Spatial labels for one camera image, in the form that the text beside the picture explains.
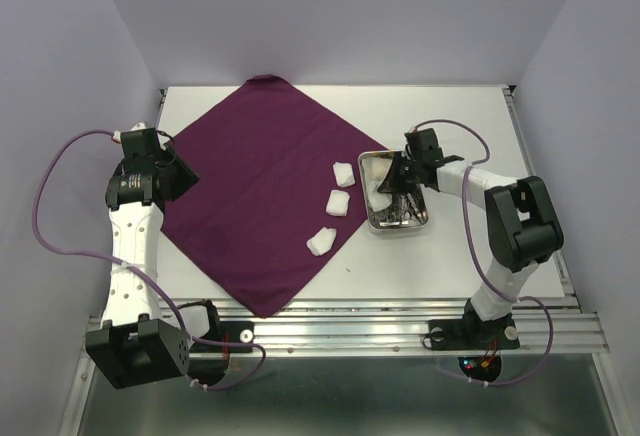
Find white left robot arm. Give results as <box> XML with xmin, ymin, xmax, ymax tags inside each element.
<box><xmin>85</xmin><ymin>124</ymin><xmax>223</xmax><ymax>389</ymax></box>

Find purple cloth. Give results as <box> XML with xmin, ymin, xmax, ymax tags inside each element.
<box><xmin>162</xmin><ymin>76</ymin><xmax>379</xmax><ymax>318</ymax></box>

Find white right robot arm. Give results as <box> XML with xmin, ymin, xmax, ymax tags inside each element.
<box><xmin>378</xmin><ymin>123</ymin><xmax>564</xmax><ymax>346</ymax></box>

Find hemostat forceps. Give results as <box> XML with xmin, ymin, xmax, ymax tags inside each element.
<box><xmin>382</xmin><ymin>194</ymin><xmax>428</xmax><ymax>227</ymax></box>

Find steel tray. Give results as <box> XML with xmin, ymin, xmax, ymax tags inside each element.
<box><xmin>358</xmin><ymin>151</ymin><xmax>429</xmax><ymax>234</ymax></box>

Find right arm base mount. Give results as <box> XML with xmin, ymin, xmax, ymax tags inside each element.
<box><xmin>421</xmin><ymin>300</ymin><xmax>520</xmax><ymax>384</ymax></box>

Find bag of cotton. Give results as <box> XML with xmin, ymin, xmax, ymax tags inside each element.
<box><xmin>364</xmin><ymin>156</ymin><xmax>392</xmax><ymax>186</ymax></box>

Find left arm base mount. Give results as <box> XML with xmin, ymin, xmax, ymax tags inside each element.
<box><xmin>178</xmin><ymin>300</ymin><xmax>255</xmax><ymax>391</ymax></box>

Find gauze pad large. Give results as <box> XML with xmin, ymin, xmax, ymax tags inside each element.
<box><xmin>367</xmin><ymin>187</ymin><xmax>393</xmax><ymax>212</ymax></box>

